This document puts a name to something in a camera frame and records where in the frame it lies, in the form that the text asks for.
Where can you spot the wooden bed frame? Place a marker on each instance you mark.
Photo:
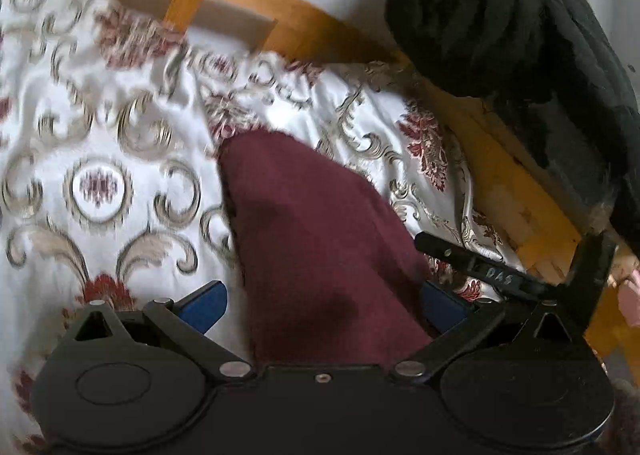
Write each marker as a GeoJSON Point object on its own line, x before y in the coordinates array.
{"type": "Point", "coordinates": [320, 30]}

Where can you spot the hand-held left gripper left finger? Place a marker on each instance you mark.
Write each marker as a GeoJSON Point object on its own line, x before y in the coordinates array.
{"type": "Point", "coordinates": [206, 307]}

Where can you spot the white floral bedspread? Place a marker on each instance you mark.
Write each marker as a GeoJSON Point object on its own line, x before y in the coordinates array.
{"type": "Point", "coordinates": [115, 135]}

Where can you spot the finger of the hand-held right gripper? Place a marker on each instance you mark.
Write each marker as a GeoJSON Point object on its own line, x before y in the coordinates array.
{"type": "Point", "coordinates": [480, 267]}

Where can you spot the black clothing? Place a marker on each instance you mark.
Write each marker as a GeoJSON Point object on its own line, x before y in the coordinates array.
{"type": "Point", "coordinates": [500, 15]}

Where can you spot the maroon shirt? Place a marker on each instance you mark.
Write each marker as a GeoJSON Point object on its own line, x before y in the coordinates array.
{"type": "Point", "coordinates": [325, 245]}

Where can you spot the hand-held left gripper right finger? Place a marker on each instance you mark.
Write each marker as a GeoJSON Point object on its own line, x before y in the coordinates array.
{"type": "Point", "coordinates": [442, 304]}

